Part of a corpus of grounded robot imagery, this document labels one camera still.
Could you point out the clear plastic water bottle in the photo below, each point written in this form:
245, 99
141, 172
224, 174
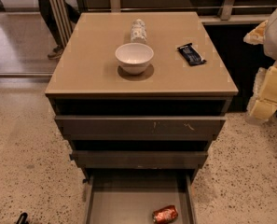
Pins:
138, 32

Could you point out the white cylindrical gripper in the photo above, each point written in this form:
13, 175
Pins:
276, 36

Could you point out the grey open bottom drawer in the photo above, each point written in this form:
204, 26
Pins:
131, 196

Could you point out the grey drawer cabinet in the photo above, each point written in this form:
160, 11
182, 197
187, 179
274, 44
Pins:
88, 81

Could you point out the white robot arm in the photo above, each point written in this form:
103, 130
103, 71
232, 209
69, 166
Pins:
269, 48

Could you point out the person leg with shoe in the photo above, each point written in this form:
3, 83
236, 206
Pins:
46, 12

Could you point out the grey top drawer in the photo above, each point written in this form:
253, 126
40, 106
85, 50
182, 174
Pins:
148, 128

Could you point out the red coke can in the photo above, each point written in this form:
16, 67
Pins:
165, 215

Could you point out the dark blue snack bar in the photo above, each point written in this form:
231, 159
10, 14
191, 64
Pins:
192, 57

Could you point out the white ceramic bowl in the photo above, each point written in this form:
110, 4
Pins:
134, 58

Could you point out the metal frame rail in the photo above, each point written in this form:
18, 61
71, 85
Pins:
232, 18

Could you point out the grey middle drawer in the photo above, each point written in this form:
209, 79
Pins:
139, 159

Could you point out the black object bottom left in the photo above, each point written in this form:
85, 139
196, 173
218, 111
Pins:
22, 219

